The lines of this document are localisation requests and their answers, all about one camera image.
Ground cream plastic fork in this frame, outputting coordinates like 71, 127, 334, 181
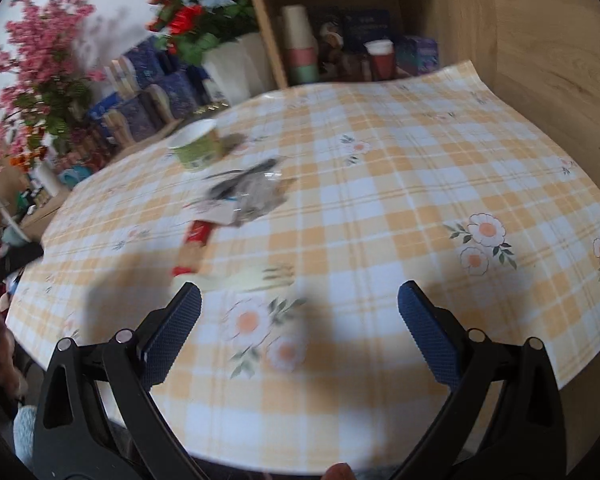
170, 264, 294, 294

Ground red snack stick packet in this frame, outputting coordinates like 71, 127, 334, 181
172, 220, 214, 276

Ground pink blossom plant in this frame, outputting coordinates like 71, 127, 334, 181
0, 0, 104, 171

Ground left fluffy blue slipper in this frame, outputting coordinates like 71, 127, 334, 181
12, 405, 36, 470

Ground clear plastic wrapper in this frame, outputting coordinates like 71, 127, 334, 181
187, 157, 297, 226

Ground green paper cup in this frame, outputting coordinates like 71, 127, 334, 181
168, 119, 223, 171

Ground white faceted vase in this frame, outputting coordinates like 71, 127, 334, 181
202, 32, 276, 106

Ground yellow plaid floral tablecloth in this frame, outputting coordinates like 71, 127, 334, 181
7, 63, 600, 474

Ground red rose bouquet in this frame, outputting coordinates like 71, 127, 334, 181
146, 0, 259, 66

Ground red paper cup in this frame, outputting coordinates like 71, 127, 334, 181
364, 39, 396, 80

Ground stacked pastel cups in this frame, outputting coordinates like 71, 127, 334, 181
282, 4, 320, 84

